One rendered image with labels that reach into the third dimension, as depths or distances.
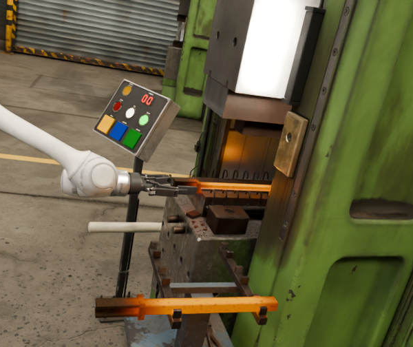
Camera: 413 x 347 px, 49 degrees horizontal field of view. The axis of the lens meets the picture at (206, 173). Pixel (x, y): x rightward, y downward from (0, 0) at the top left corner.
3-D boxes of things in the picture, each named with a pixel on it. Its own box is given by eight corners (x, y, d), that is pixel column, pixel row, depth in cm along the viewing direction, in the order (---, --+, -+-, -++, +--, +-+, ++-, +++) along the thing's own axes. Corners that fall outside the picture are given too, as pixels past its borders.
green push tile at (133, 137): (131, 148, 188) (141, 134, 188) (121, 142, 193) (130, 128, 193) (134, 150, 189) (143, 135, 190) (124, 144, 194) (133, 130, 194)
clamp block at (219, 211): (213, 235, 145) (217, 217, 143) (204, 222, 153) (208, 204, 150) (246, 234, 150) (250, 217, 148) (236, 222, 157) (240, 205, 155)
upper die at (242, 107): (221, 118, 143) (228, 89, 140) (202, 102, 161) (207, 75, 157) (330, 129, 159) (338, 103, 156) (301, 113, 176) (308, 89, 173)
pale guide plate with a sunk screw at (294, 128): (287, 177, 129) (303, 120, 123) (272, 165, 136) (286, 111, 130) (293, 177, 129) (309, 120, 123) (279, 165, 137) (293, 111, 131)
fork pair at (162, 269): (161, 285, 109) (162, 278, 109) (157, 272, 114) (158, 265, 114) (248, 284, 117) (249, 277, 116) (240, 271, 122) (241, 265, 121)
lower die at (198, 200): (201, 217, 156) (206, 194, 153) (184, 191, 173) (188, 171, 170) (303, 218, 172) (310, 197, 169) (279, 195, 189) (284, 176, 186)
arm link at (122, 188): (110, 201, 146) (129, 202, 148) (113, 175, 142) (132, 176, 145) (107, 189, 153) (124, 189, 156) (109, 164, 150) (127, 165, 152)
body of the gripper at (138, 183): (124, 188, 155) (150, 188, 158) (128, 199, 148) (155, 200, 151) (126, 168, 152) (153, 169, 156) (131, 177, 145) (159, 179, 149)
